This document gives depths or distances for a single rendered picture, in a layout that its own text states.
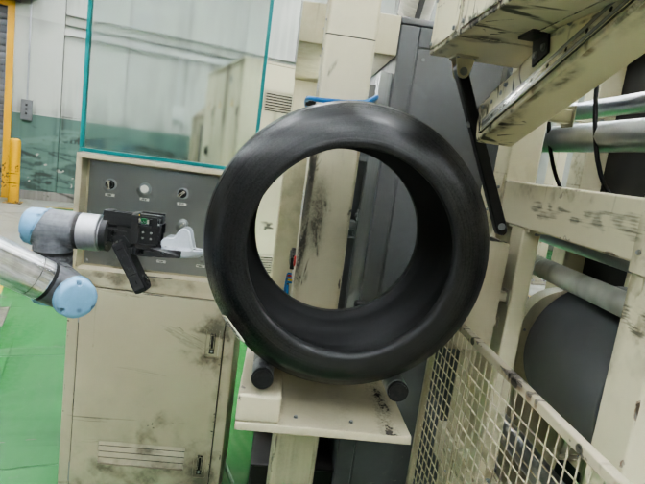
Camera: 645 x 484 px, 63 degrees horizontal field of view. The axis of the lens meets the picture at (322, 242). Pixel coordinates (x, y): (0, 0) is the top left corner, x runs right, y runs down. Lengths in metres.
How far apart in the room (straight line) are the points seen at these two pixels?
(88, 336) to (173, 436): 0.45
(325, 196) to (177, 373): 0.84
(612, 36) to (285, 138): 0.55
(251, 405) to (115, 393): 0.91
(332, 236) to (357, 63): 0.44
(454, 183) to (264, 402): 0.57
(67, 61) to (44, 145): 1.44
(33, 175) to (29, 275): 9.09
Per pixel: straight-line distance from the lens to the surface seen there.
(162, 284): 1.80
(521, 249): 1.47
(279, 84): 4.56
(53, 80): 10.07
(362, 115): 1.00
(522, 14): 1.05
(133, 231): 1.11
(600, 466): 0.86
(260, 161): 0.98
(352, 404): 1.27
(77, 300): 1.05
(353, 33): 1.41
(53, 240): 1.17
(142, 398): 1.95
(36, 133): 10.07
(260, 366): 1.10
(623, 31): 0.97
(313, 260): 1.40
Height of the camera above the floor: 1.35
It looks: 9 degrees down
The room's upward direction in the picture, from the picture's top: 8 degrees clockwise
